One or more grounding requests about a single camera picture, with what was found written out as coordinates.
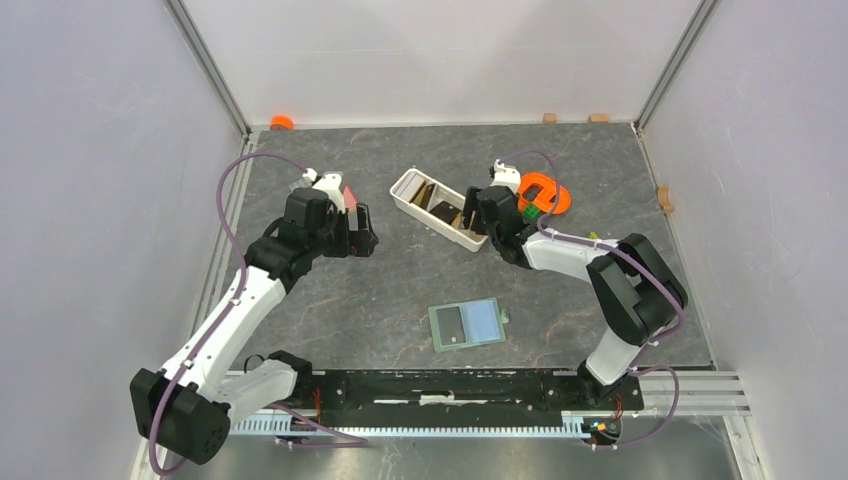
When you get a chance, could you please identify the white rectangular tray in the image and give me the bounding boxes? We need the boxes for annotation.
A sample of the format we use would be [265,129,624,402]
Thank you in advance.
[389,168,488,252]

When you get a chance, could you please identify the black VIP card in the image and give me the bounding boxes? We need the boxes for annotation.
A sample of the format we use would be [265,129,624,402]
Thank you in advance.
[436,306,466,347]

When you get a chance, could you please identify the green card holder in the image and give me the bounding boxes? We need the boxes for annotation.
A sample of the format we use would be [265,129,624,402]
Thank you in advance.
[428,297,510,352]

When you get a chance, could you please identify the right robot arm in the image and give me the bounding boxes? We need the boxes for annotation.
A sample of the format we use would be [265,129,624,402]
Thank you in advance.
[462,186,688,408]

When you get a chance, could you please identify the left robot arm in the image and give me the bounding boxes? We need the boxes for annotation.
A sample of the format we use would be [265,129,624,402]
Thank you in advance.
[129,187,378,465]

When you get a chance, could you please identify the black card in tray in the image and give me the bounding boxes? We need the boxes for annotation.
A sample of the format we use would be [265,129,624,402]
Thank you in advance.
[429,201,461,225]

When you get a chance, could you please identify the gold cards in tray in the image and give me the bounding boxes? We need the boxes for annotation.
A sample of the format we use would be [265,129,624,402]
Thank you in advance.
[410,182,436,210]

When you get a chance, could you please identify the silver cards in tray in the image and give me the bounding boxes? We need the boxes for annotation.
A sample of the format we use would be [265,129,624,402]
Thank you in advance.
[394,172,426,203]

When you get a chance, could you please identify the green lego brick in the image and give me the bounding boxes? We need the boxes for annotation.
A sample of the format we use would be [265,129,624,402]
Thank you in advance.
[522,204,543,224]

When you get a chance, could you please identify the pink wooden block puzzle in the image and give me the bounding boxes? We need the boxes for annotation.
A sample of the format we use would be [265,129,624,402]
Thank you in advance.
[342,185,358,212]

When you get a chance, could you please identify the orange curved track piece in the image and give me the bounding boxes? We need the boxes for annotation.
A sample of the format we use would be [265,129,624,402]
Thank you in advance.
[517,172,572,215]

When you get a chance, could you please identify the orange tape roll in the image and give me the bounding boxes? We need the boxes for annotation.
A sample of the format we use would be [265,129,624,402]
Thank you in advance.
[269,115,294,131]

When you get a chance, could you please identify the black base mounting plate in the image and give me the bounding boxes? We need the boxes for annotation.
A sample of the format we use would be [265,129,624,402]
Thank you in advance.
[282,368,645,428]

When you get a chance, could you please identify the curved wooden piece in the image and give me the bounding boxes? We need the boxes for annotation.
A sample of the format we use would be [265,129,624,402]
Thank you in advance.
[656,185,675,214]

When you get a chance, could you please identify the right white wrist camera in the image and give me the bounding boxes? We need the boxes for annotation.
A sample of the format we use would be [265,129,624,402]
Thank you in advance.
[489,159,522,194]

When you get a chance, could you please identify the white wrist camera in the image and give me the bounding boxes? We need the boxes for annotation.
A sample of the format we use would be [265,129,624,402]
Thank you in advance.
[295,168,346,211]
[489,159,522,194]

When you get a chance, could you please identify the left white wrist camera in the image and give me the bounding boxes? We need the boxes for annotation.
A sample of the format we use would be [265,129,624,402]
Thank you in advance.
[295,168,346,211]

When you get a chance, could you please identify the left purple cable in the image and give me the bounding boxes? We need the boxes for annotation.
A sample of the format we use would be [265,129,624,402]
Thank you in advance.
[146,152,313,477]

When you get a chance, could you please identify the purple cable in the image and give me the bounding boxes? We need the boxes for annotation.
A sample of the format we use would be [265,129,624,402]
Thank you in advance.
[496,149,687,452]
[146,152,313,477]

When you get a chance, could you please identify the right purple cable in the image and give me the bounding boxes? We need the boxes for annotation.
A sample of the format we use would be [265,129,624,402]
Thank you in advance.
[496,149,687,452]

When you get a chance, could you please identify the aluminium frame rail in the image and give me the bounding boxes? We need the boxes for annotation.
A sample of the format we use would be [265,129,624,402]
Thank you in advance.
[226,371,749,439]

